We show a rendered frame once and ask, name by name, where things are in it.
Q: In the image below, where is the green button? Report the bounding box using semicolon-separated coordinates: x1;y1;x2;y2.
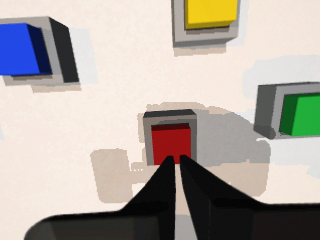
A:
253;81;320;140

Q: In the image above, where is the red button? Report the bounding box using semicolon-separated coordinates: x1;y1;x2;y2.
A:
143;109;197;166

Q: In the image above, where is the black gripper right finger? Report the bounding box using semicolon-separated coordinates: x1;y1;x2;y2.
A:
179;155;320;240

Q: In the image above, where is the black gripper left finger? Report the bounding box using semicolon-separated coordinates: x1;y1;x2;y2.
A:
23;155;176;240

